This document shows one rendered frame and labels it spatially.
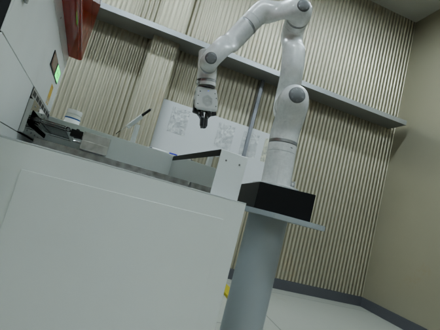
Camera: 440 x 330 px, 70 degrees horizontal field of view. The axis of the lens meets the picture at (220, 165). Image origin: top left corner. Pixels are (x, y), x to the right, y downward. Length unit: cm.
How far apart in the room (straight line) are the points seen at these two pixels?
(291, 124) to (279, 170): 19
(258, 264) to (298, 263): 305
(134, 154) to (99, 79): 247
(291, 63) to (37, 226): 110
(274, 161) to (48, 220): 83
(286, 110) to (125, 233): 78
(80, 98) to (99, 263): 309
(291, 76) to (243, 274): 83
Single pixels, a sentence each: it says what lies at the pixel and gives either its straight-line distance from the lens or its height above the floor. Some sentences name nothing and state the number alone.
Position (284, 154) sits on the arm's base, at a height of 106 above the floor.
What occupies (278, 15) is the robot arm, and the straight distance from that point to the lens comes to 152.
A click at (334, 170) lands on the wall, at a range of 446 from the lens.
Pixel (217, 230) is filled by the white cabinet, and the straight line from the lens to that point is 89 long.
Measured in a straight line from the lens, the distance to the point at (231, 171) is 97.
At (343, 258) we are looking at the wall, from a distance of 462.
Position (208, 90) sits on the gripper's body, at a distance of 138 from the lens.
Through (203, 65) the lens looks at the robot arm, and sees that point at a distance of 133.
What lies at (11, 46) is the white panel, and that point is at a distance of 73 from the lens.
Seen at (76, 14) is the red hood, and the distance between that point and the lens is 110.
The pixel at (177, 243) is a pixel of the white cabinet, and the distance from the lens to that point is 86.
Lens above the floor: 79
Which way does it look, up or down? 7 degrees up
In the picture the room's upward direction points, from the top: 15 degrees clockwise
